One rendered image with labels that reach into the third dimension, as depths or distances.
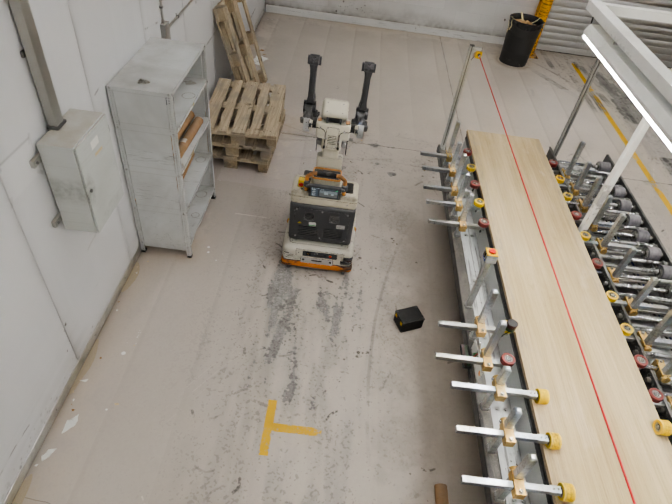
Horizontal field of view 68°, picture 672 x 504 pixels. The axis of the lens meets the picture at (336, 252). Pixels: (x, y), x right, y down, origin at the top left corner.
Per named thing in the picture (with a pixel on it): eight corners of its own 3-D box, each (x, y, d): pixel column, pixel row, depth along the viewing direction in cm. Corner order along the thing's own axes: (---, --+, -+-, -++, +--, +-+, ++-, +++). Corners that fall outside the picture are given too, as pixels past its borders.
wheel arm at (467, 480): (461, 484, 232) (463, 481, 229) (460, 477, 235) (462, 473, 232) (567, 497, 233) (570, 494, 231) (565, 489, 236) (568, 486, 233)
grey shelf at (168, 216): (141, 251, 444) (105, 85, 338) (172, 191, 509) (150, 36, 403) (191, 258, 445) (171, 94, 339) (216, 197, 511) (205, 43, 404)
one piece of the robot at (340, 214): (348, 257, 443) (361, 180, 386) (286, 249, 442) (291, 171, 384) (350, 233, 467) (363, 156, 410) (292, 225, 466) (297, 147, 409)
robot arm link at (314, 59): (307, 56, 385) (320, 58, 386) (309, 52, 397) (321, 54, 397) (302, 113, 410) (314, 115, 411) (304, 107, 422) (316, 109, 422)
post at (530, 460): (494, 501, 252) (530, 460, 219) (493, 494, 255) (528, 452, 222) (501, 502, 252) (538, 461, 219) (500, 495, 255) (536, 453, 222)
